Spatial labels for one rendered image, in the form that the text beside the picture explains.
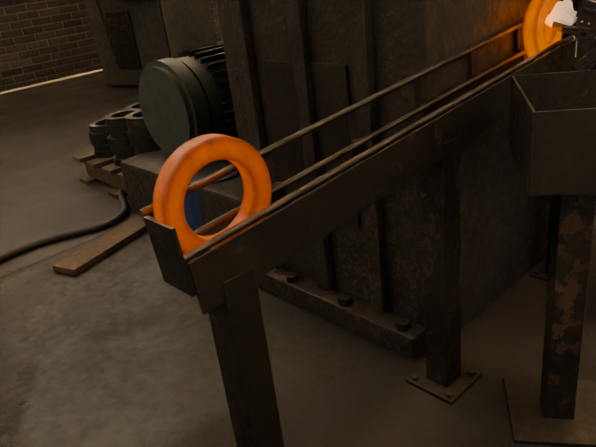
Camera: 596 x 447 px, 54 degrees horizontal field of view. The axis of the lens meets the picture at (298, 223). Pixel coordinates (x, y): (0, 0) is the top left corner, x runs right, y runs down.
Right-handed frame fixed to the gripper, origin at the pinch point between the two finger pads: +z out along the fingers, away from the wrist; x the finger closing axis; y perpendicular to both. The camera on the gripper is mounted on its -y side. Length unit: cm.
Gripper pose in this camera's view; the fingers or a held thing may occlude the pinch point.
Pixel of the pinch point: (544, 19)
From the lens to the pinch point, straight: 161.5
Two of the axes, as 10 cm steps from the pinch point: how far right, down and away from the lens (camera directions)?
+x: -7.2, 3.6, -5.9
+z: -6.9, -4.5, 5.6
